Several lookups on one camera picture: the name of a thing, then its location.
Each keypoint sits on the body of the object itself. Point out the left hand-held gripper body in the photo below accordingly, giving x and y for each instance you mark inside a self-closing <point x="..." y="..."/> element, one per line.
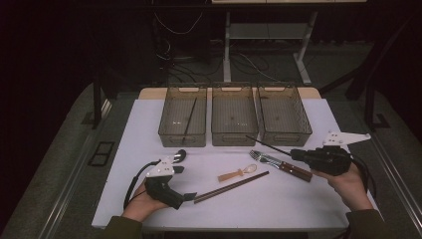
<point x="159" y="191"/>

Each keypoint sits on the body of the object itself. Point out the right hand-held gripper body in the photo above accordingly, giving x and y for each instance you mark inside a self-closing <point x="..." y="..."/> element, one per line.
<point x="331" y="159"/>

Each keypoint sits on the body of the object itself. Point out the brown wooden chopstick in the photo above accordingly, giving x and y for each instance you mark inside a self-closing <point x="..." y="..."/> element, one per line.
<point x="212" y="192"/>
<point x="212" y="195"/>

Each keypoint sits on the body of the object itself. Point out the translucent grey plastic bin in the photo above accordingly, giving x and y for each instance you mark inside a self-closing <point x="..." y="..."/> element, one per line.
<point x="234" y="116"/>
<point x="166" y="132"/>

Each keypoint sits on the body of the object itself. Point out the mesh bin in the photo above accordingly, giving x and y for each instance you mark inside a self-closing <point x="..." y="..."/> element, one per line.
<point x="282" y="116"/>

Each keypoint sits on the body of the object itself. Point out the wooden spoon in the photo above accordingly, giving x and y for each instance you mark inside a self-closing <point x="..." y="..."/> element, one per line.
<point x="229" y="176"/>

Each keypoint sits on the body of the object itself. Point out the person's left hand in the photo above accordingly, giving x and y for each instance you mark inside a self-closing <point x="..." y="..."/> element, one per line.
<point x="139" y="205"/>

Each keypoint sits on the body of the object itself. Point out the person's right hand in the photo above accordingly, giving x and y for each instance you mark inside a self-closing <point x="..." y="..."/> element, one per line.
<point x="348" y="189"/>

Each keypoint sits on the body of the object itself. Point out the black metal stand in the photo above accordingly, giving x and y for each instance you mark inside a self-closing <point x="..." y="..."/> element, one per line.
<point x="97" y="106"/>
<point x="370" y="106"/>

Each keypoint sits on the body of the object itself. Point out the metal floor rail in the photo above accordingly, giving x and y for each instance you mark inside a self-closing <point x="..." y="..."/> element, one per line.
<point x="402" y="186"/>
<point x="64" y="192"/>

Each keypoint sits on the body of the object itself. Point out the white desk with metal frame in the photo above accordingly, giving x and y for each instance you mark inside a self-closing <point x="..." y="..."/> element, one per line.
<point x="226" y="49"/>

